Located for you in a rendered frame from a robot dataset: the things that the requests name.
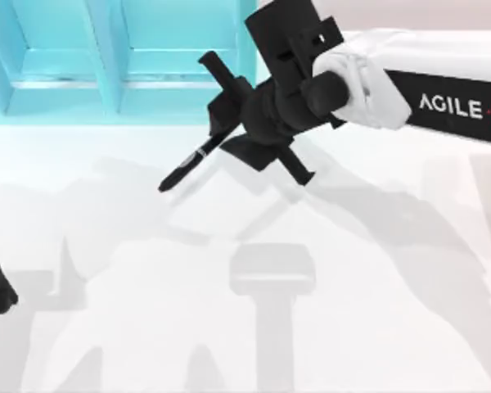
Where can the black pen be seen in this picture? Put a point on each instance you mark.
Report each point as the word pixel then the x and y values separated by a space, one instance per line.
pixel 180 174

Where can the light blue rack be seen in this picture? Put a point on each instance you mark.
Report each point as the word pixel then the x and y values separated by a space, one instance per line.
pixel 65 61

